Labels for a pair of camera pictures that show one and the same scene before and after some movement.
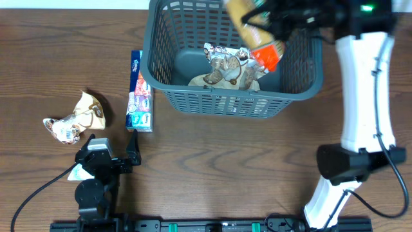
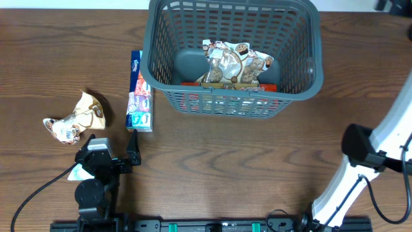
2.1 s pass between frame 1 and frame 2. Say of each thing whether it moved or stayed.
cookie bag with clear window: moved
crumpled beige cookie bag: stayed
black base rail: stayed
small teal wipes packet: stayed
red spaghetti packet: moved
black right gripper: moved
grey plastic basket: stayed
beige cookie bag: moved
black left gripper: stayed
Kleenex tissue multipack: stayed
